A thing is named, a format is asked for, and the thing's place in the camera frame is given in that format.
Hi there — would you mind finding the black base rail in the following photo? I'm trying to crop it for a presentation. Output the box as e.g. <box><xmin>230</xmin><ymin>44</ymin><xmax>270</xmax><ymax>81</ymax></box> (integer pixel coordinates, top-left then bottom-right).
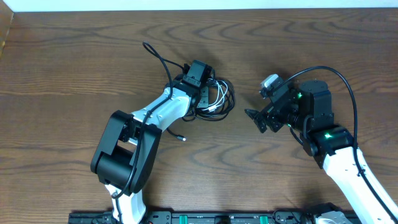
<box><xmin>68</xmin><ymin>202</ymin><xmax>368</xmax><ymax>224</ymax></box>

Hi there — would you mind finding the cardboard panel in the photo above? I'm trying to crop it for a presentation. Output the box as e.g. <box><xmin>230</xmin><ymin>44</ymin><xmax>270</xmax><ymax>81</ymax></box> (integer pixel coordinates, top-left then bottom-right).
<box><xmin>0</xmin><ymin>0</ymin><xmax>14</xmax><ymax>56</ymax></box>

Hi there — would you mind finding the white cable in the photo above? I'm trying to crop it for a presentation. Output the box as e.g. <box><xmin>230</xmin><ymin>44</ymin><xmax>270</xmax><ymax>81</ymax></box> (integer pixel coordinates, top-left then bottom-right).
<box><xmin>206</xmin><ymin>80</ymin><xmax>229</xmax><ymax>113</ymax></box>

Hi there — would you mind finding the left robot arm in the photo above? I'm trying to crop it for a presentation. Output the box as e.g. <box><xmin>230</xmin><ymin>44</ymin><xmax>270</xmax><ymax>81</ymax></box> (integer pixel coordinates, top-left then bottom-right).
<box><xmin>90</xmin><ymin>75</ymin><xmax>208</xmax><ymax>223</ymax></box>

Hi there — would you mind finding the left camera black cable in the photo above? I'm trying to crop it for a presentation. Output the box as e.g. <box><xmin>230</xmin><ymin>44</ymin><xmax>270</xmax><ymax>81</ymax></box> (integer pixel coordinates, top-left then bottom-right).
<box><xmin>111</xmin><ymin>41</ymin><xmax>187</xmax><ymax>223</ymax></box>

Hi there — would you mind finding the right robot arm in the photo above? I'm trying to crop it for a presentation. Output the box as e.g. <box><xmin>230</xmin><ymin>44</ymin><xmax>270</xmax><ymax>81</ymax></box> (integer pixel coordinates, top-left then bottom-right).
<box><xmin>245</xmin><ymin>78</ymin><xmax>397</xmax><ymax>223</ymax></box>

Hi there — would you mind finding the camera black cable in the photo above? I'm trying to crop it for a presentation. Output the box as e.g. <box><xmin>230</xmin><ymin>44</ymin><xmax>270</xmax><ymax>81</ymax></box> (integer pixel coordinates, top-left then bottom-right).
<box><xmin>276</xmin><ymin>65</ymin><xmax>398</xmax><ymax>223</ymax></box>
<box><xmin>111</xmin><ymin>41</ymin><xmax>187</xmax><ymax>223</ymax></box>

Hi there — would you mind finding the right camera black cable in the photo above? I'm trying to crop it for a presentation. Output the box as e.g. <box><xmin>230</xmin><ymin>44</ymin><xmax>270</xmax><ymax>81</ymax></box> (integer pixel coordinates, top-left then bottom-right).
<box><xmin>276</xmin><ymin>65</ymin><xmax>398</xmax><ymax>223</ymax></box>

